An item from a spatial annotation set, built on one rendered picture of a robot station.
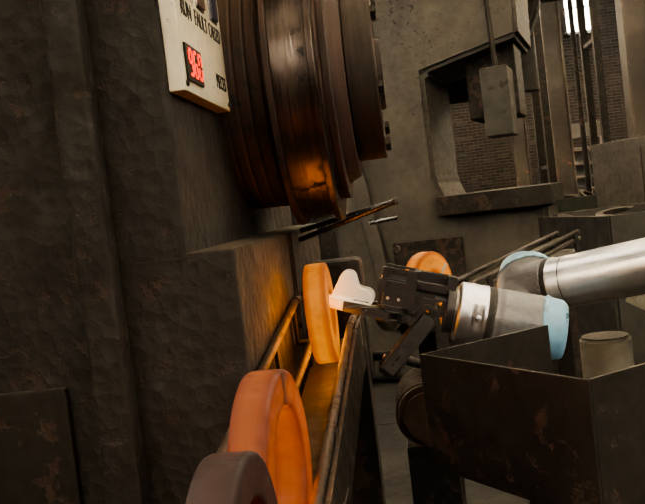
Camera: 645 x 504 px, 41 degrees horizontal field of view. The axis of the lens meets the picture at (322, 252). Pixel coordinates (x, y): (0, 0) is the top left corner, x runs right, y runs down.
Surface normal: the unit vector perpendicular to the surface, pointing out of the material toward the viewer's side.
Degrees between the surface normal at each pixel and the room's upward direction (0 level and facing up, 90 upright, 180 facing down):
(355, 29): 70
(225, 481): 21
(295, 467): 78
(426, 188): 90
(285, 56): 87
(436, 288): 90
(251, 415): 41
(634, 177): 90
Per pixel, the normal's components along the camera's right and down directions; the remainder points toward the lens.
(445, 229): -0.33, 0.09
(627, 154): -0.96, 0.13
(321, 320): -0.08, 0.09
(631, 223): 0.17, 0.04
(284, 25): -0.12, -0.19
